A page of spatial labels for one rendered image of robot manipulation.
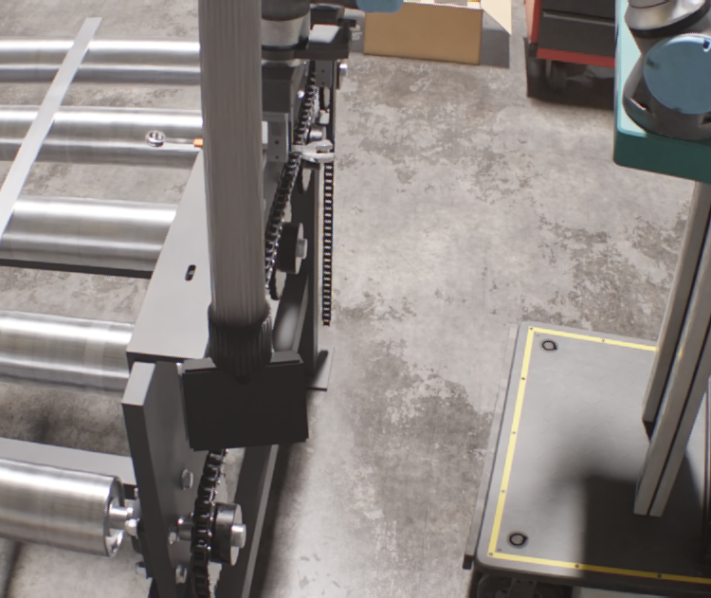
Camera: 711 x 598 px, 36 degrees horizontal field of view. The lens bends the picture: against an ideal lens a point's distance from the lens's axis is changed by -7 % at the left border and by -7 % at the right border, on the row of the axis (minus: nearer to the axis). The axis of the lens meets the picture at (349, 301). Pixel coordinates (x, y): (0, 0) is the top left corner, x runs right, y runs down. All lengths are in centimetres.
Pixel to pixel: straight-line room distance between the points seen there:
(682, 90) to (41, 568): 178
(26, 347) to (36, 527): 33
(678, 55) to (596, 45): 264
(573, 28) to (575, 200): 66
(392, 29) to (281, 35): 273
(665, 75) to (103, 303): 211
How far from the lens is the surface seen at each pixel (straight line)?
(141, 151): 216
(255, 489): 223
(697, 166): 155
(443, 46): 419
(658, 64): 133
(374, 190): 351
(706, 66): 133
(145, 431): 128
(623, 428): 243
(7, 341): 174
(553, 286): 323
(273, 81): 145
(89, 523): 149
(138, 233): 190
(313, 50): 146
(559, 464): 233
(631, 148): 154
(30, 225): 196
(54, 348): 171
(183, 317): 133
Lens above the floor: 205
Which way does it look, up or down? 41 degrees down
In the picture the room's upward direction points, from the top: 2 degrees clockwise
